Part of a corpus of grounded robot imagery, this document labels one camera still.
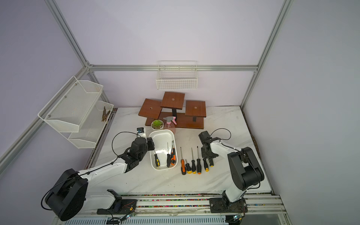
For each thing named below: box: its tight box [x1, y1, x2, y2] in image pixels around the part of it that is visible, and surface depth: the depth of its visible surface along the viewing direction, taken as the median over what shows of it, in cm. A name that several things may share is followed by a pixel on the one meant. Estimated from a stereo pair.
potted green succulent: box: [150, 119, 165, 131], surface depth 100 cm
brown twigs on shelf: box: [101, 106, 111, 122], surface depth 100 cm
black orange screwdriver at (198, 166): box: [196, 145, 203, 175], surface depth 88 cm
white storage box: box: [148, 129, 179, 171], surface depth 91 cm
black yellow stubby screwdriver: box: [185, 158, 193, 175], surface depth 87 cm
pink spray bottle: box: [163, 116, 178, 135], surface depth 97 cm
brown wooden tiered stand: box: [138, 91, 207, 130], surface depth 100 cm
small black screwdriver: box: [191, 147, 197, 174], surface depth 88 cm
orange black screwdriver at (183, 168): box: [180, 146, 187, 176], surface depth 87 cm
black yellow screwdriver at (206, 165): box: [202, 157, 210, 173], surface depth 90 cm
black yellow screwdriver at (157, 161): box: [153, 150, 161, 167], surface depth 90 cm
